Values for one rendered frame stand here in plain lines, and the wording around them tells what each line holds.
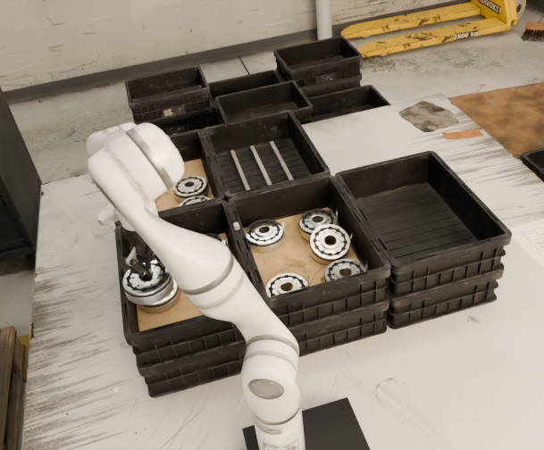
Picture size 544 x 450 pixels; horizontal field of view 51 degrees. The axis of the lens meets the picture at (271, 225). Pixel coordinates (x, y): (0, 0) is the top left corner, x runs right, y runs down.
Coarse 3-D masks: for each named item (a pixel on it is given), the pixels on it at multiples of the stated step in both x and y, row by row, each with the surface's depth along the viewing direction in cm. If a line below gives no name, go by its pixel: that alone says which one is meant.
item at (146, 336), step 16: (192, 208) 151; (224, 208) 150; (240, 240) 139; (240, 256) 135; (256, 288) 126; (128, 304) 127; (128, 320) 123; (192, 320) 121; (208, 320) 121; (128, 336) 119; (144, 336) 119; (160, 336) 120
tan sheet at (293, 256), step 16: (288, 224) 158; (288, 240) 153; (304, 240) 152; (256, 256) 149; (272, 256) 148; (288, 256) 148; (304, 256) 147; (352, 256) 146; (272, 272) 144; (288, 272) 143; (304, 272) 143; (320, 272) 142
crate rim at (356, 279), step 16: (320, 176) 157; (256, 192) 154; (272, 192) 154; (352, 208) 145; (240, 224) 144; (368, 240) 135; (384, 256) 130; (256, 272) 132; (368, 272) 127; (384, 272) 127; (304, 288) 125; (320, 288) 125; (336, 288) 126; (272, 304) 124
